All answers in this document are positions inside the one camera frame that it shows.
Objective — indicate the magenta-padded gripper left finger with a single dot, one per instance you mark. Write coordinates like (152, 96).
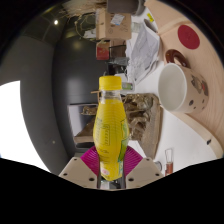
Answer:
(78, 171)

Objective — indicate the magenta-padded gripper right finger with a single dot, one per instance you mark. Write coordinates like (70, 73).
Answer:
(143, 171)

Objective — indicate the yellow drink bottle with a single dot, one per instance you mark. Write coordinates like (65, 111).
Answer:
(110, 133)

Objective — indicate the clear tube with red end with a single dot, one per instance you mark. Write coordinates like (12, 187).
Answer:
(169, 163)

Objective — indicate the long ceiling light strip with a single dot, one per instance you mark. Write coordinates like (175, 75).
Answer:
(16, 126)

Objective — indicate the white spray bottle green label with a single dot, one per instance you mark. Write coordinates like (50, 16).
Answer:
(128, 86)

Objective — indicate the newspaper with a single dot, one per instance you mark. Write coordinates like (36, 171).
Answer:
(143, 53)

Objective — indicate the red box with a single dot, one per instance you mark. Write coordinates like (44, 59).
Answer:
(102, 50)

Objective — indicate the light wooden board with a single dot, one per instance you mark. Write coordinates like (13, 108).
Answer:
(213, 66)
(160, 13)

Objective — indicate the flat round red coaster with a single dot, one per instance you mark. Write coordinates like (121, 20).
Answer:
(188, 36)

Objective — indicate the small glass jar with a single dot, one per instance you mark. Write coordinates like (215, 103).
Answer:
(136, 27)

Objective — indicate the cardboard box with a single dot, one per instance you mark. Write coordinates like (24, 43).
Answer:
(113, 25)

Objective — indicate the ceiling spot lights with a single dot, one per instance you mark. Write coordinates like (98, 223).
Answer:
(56, 22)

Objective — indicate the small yellow object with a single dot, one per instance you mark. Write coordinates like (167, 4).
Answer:
(150, 17)

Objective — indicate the black wall screen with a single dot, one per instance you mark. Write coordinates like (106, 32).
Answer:
(81, 123)

